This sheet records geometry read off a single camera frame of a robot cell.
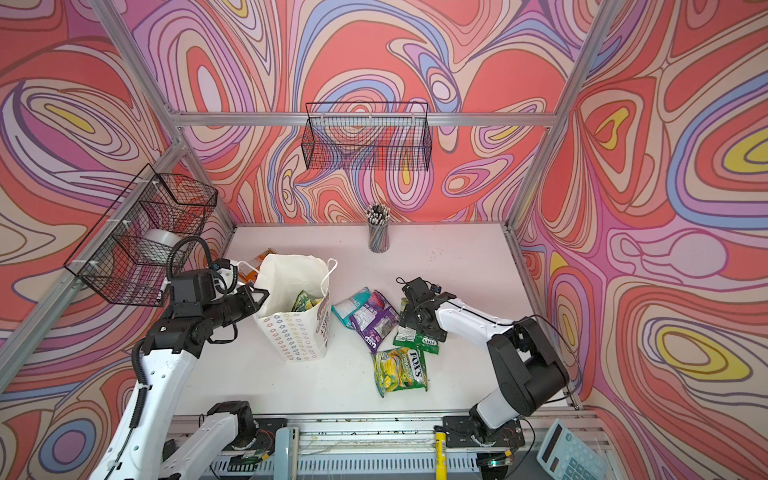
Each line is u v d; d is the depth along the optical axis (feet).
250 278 2.38
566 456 2.26
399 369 2.63
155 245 2.27
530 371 1.44
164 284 2.40
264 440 2.36
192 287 1.74
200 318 1.74
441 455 2.27
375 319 2.90
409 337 2.89
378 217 3.23
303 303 2.85
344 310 3.02
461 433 2.41
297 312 2.22
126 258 2.37
